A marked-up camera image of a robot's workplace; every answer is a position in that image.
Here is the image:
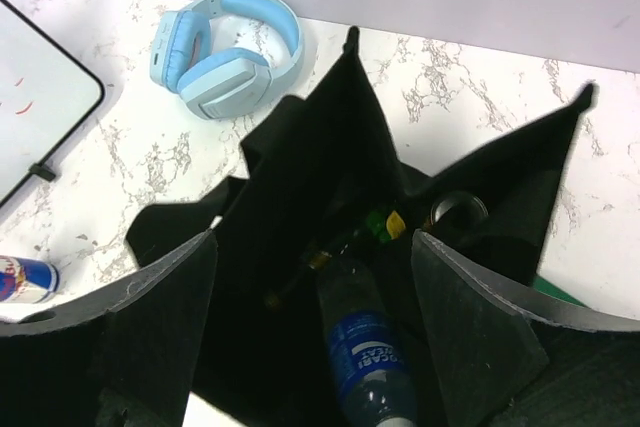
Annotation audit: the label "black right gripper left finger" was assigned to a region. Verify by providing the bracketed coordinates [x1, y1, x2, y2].
[1, 231, 217, 426]

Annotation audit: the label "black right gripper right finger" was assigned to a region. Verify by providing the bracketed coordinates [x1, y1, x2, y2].
[411, 231, 639, 426]

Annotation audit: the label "clear water bottle blue label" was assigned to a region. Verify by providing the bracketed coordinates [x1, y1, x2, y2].
[317, 256, 418, 426]

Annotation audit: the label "green glass Perrier bottle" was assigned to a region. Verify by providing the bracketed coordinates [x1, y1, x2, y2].
[263, 204, 407, 311]

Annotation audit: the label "black canvas bag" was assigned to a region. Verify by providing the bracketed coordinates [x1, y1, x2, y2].
[126, 28, 596, 426]

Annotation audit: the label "green binder folder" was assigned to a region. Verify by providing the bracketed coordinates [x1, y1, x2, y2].
[531, 275, 585, 307]

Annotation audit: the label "whiteboard with red writing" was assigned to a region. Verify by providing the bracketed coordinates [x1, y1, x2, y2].
[1, 0, 105, 204]

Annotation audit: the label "light blue headphones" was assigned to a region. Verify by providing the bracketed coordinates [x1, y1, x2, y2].
[149, 0, 305, 120]

